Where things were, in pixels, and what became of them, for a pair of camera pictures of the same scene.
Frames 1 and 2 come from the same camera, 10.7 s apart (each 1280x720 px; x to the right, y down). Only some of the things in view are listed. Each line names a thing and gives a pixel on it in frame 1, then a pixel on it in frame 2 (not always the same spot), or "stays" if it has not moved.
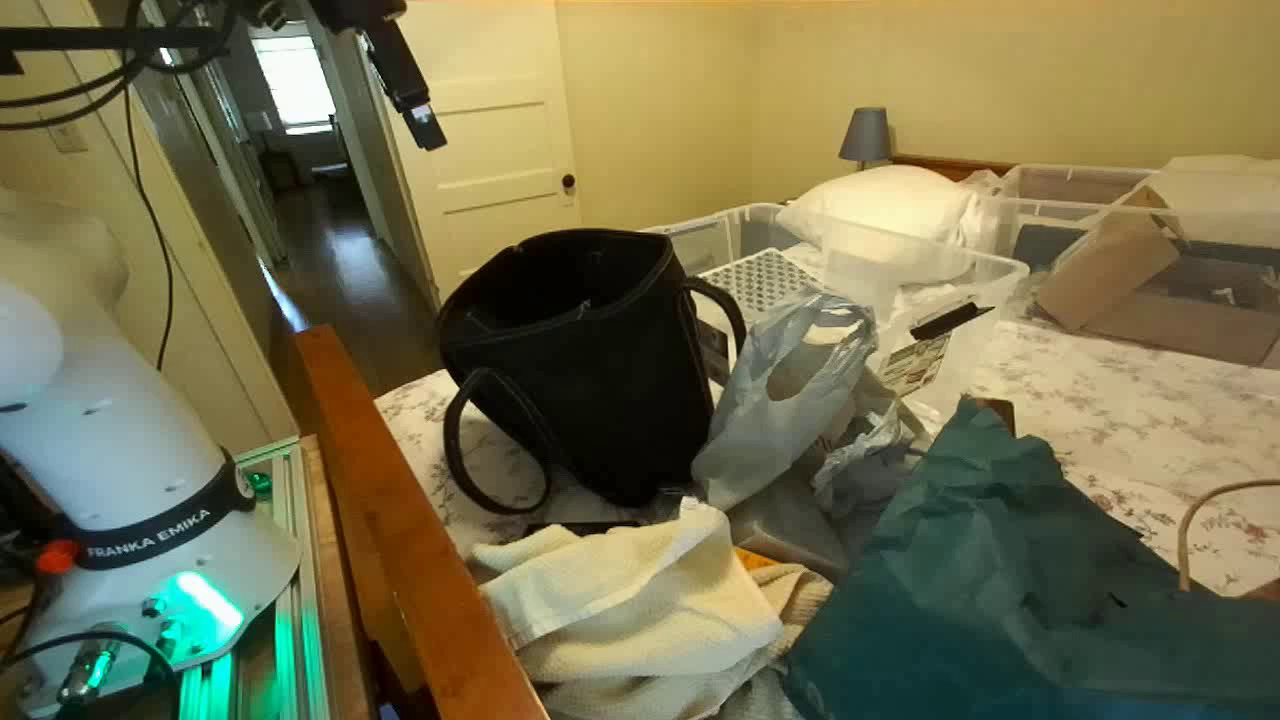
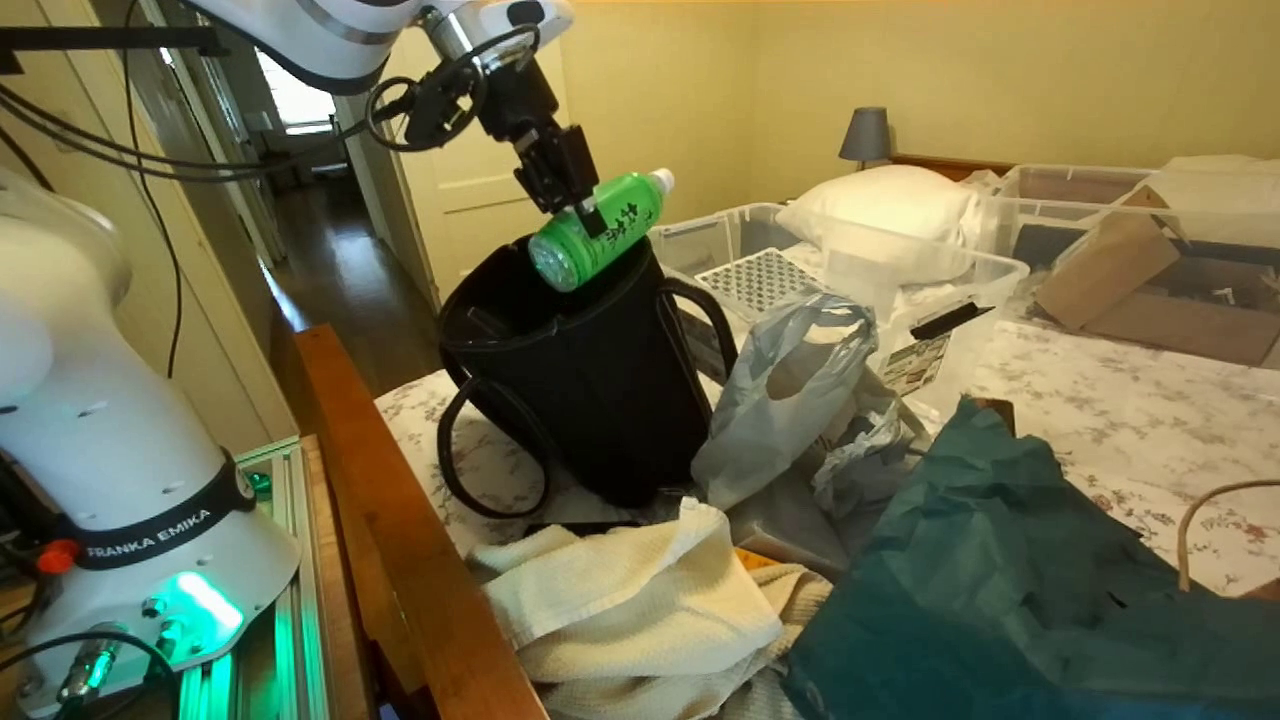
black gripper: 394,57 -> 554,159
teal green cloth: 999,587 stays
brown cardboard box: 1110,260 stays
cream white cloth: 647,614 stays
